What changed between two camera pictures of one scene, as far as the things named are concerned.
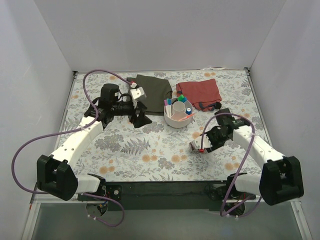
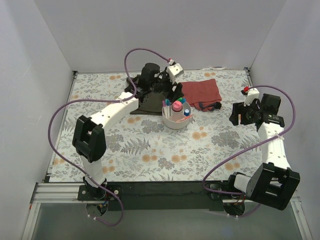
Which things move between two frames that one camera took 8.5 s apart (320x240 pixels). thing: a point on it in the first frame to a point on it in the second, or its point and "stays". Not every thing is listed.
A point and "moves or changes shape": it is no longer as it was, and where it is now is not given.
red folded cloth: (204, 94) stays
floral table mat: (161, 152) stays
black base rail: (198, 195) stays
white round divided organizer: (179, 110) stays
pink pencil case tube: (192, 146) to (177, 106)
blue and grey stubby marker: (188, 111) moves or changes shape
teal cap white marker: (169, 107) to (167, 102)
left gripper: (137, 111) to (173, 89)
